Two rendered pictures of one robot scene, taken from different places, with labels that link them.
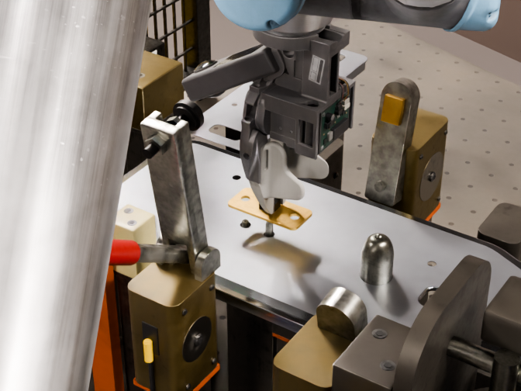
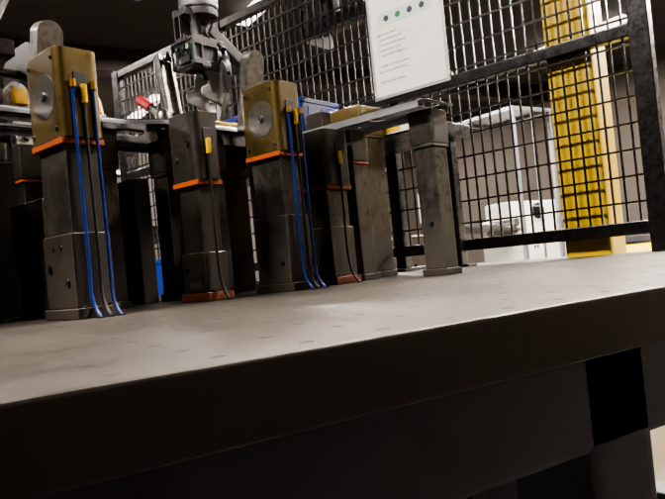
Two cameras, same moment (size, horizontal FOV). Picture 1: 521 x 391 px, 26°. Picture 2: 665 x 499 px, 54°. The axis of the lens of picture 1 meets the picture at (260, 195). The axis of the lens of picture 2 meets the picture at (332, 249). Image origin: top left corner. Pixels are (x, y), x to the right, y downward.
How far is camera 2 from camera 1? 2.06 m
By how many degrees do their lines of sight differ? 97
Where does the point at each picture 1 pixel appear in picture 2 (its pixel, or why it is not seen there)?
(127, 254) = (142, 103)
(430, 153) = (254, 99)
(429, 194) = (261, 134)
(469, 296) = (22, 54)
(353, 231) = not seen: hidden behind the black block
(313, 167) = (207, 92)
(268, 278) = not seen: hidden behind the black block
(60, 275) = not seen: outside the picture
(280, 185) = (196, 98)
